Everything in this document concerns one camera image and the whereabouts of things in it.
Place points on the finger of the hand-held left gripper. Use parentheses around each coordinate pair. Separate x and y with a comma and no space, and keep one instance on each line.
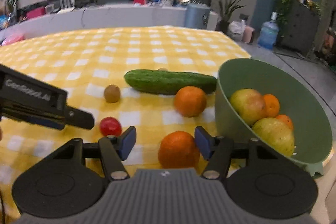
(81,118)
(44,123)

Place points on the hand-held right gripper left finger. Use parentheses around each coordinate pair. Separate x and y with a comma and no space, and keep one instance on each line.
(126,144)

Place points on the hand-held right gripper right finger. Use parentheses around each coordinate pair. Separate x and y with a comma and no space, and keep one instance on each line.
(203,142)

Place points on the orange tangerine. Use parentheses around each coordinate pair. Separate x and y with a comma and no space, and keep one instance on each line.
(286,120)
(176,150)
(190,101)
(272,106)

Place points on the yellow-green pear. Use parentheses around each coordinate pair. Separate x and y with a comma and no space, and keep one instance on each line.
(274,136)
(246,106)

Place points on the green colander bowl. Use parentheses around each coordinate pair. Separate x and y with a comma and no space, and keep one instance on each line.
(236,74)

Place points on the red cherry tomato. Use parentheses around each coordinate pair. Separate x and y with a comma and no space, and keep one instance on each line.
(110,126)

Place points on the yellow checked tablecloth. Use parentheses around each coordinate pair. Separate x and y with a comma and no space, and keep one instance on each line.
(78,61)

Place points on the pink cloth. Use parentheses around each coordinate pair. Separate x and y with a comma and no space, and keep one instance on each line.
(13,38)

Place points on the green cucumber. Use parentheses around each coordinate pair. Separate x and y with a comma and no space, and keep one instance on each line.
(162,82)

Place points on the pink box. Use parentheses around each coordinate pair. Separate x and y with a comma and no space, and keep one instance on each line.
(35,13)

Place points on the white router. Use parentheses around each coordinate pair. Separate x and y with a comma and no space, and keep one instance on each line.
(65,10)

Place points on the white television console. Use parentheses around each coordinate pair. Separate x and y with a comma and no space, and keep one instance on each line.
(118,16)

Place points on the pink small appliance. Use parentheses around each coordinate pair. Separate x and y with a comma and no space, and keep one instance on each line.
(248,34)

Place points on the white plastic bag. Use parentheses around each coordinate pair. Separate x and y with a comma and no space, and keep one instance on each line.
(236,29)

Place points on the long-leaved potted plant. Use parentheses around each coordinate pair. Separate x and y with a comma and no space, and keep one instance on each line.
(223,26)

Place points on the blue water jug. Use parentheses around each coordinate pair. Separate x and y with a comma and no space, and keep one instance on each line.
(268,35)

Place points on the blue-grey trash can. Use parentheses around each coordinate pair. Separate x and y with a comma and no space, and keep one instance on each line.
(197,16)

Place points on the grey cabinet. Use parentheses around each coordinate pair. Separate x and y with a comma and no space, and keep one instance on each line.
(299,27)

